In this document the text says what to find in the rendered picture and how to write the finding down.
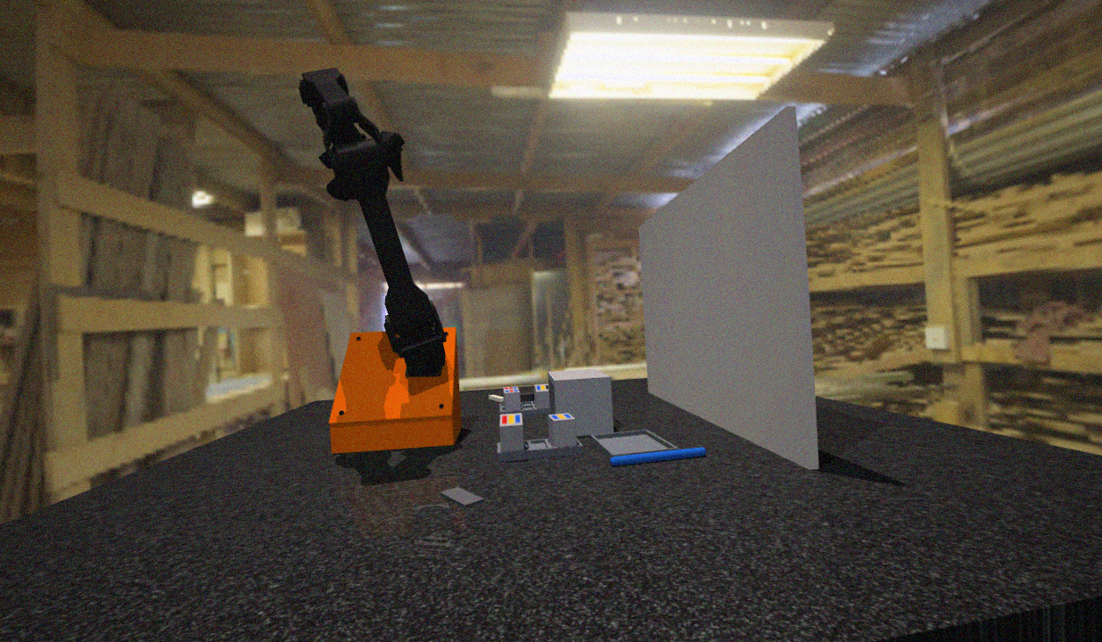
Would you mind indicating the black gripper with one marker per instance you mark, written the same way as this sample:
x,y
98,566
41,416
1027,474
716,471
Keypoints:
x,y
393,143

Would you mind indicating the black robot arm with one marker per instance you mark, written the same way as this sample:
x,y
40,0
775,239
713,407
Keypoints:
x,y
363,169

